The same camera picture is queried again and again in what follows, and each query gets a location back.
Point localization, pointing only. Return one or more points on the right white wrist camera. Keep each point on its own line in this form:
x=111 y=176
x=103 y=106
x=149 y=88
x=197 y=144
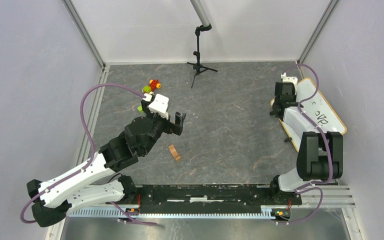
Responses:
x=289 y=79

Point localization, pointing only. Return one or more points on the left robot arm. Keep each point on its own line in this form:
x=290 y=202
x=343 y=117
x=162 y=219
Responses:
x=53 y=200

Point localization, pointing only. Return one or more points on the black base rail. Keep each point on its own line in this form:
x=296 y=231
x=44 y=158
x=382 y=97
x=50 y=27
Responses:
x=210 y=198

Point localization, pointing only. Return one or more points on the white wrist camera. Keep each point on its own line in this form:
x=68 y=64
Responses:
x=155 y=104
x=289 y=79

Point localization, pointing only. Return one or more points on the black tripod stand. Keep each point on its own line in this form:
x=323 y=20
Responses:
x=198 y=67

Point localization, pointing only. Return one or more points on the white cable comb strip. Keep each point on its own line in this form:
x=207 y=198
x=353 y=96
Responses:
x=114 y=212

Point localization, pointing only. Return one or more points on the white whiteboard wooden frame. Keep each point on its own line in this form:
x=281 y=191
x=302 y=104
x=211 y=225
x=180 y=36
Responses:
x=317 y=108

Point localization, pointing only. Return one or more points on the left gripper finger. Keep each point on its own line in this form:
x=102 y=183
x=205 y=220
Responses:
x=180 y=118
x=175 y=128

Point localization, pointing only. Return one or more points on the grey overhead pole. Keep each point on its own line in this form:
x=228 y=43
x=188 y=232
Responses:
x=200 y=11

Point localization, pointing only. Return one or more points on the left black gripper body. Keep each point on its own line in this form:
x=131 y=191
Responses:
x=160 y=124

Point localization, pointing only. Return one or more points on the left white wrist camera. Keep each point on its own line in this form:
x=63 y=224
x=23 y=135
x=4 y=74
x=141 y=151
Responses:
x=155 y=104

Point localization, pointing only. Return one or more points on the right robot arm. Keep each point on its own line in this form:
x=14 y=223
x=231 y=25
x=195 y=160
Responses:
x=320 y=158

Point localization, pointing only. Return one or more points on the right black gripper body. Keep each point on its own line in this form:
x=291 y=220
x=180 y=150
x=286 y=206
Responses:
x=294 y=94

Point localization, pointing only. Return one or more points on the red toy brick car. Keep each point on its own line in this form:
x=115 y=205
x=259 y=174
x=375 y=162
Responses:
x=152 y=86

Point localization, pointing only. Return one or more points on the brown wooden arch block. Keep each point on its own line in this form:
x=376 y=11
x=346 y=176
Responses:
x=174 y=153

